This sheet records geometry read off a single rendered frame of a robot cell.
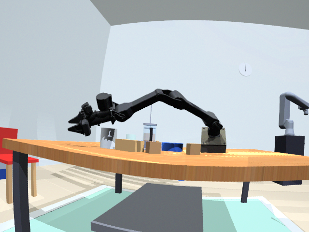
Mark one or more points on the glass french press with black knob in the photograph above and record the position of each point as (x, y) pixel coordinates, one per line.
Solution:
(149, 132)

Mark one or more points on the blue cylinder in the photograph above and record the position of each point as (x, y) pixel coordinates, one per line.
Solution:
(176, 147)

